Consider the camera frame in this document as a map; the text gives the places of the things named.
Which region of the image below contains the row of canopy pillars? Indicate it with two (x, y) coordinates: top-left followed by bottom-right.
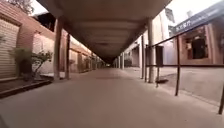
(87, 51), (126, 70)

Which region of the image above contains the pale concrete pillar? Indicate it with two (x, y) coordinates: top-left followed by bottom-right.
(146, 19), (157, 84)
(140, 33), (147, 80)
(65, 32), (72, 80)
(52, 17), (65, 81)

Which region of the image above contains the concrete walkway canopy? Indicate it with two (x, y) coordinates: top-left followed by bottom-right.
(35, 0), (174, 64)

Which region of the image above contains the grey concrete path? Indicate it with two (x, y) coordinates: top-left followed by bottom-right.
(0, 67), (224, 128)

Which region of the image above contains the pale building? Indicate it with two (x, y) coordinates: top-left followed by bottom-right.
(123, 7), (177, 68)

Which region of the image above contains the dark metal railing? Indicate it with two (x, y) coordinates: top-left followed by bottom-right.
(143, 9), (224, 116)

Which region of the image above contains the bush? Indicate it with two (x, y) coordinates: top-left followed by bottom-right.
(9, 47), (54, 80)

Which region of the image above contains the raised planting bed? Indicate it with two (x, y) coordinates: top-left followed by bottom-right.
(0, 75), (54, 100)

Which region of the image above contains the red brick building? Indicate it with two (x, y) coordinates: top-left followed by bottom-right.
(0, 0), (103, 81)

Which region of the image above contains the tree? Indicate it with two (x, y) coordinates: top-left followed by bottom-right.
(5, 0), (35, 15)

